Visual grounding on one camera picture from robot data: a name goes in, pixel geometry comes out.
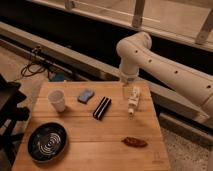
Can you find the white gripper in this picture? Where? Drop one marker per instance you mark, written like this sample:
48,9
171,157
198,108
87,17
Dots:
126,90

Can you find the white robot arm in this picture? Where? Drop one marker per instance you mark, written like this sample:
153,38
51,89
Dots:
135,53

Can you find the white glue bottle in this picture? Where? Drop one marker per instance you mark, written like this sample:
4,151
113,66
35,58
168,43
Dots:
134,100

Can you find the blue sponge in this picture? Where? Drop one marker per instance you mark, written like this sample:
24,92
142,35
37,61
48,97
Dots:
85,95

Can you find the wooden board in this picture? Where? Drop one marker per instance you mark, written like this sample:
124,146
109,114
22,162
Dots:
96,145

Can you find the brown dried food piece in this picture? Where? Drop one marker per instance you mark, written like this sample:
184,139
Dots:
134,142

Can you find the blue object on floor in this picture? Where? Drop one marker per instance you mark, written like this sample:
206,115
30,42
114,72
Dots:
57,78

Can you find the dark patterned bowl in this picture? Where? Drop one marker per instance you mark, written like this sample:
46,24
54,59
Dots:
47,141

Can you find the black tripod stand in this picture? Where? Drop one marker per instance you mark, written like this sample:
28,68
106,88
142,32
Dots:
10,96

